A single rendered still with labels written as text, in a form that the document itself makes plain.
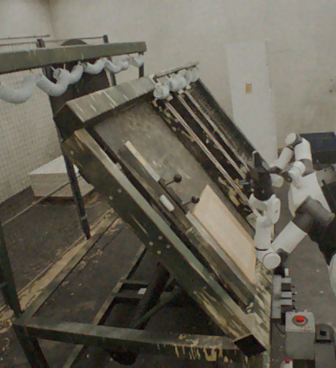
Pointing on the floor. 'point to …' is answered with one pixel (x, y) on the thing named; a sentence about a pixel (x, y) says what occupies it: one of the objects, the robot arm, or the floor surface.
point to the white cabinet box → (254, 94)
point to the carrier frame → (220, 352)
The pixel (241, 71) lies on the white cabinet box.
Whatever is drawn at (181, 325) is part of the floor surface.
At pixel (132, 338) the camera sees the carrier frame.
